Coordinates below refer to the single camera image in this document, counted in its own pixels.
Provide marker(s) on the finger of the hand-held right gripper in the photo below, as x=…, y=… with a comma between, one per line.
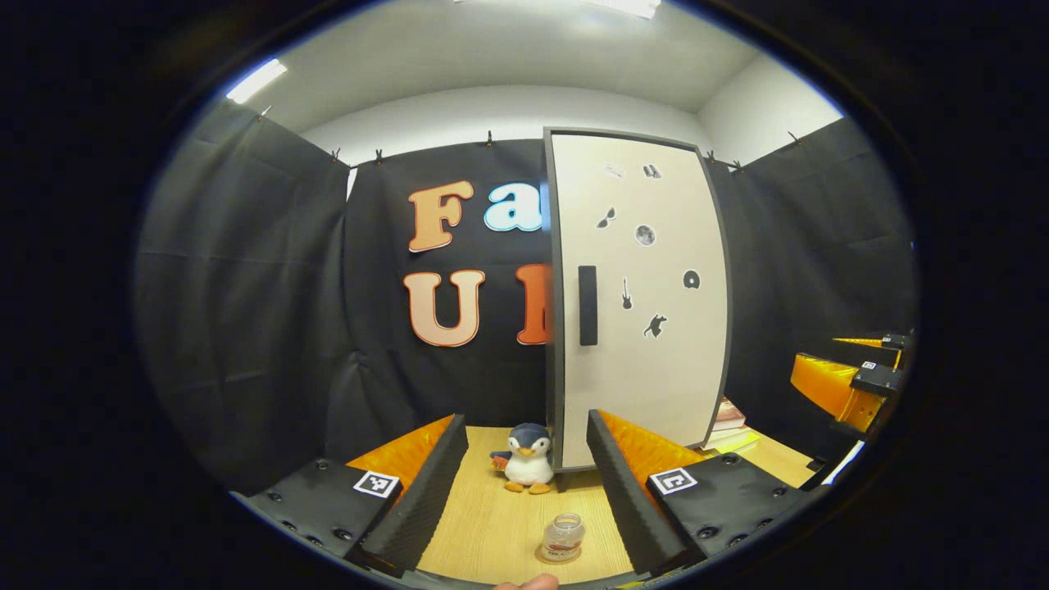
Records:
x=828, y=385
x=897, y=342

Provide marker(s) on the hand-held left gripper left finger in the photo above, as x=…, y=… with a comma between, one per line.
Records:
x=418, y=508

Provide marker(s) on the grey cabinet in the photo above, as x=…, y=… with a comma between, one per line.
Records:
x=553, y=377

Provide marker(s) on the black backdrop cloth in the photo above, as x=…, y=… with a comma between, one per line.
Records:
x=246, y=287

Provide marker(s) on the clear plastic bottle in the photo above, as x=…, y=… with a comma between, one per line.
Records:
x=564, y=537

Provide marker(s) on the penguin plush toy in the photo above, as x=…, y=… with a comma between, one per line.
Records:
x=529, y=463

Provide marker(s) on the round brown coaster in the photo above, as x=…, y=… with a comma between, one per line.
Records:
x=542, y=557

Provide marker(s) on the ceiling light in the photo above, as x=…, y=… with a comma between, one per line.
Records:
x=627, y=6
x=256, y=80

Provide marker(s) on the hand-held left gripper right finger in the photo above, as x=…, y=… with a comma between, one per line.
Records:
x=623, y=508

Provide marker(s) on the stack of books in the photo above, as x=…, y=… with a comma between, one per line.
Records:
x=729, y=430

